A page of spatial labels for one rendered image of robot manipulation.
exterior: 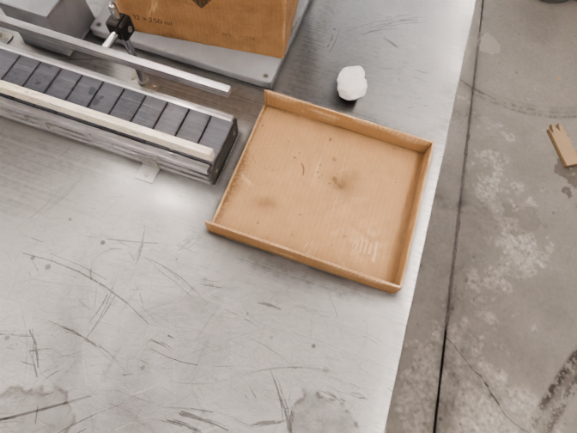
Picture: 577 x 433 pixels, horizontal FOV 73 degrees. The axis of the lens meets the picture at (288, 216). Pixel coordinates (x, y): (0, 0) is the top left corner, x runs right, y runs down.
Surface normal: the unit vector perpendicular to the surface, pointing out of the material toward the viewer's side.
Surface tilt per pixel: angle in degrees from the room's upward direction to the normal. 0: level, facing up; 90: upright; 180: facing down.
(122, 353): 0
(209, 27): 90
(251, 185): 0
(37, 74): 0
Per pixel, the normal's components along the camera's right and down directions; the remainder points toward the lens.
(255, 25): -0.18, 0.91
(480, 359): 0.05, -0.37
